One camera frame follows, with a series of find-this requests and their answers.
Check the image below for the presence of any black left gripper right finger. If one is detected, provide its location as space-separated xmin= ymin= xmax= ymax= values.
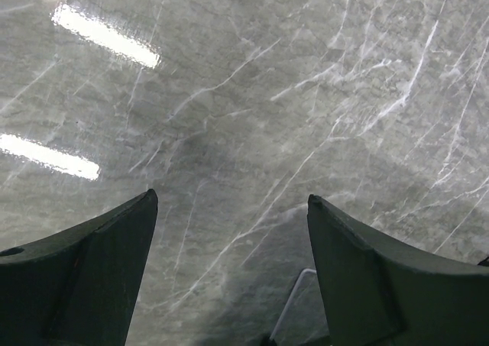
xmin=307 ymin=195 xmax=488 ymax=345

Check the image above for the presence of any silver whiteboard stand wire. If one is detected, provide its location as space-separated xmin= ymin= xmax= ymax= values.
xmin=267 ymin=268 xmax=318 ymax=343

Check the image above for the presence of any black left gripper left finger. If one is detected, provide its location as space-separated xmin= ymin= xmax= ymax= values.
xmin=1 ymin=189 xmax=158 ymax=345

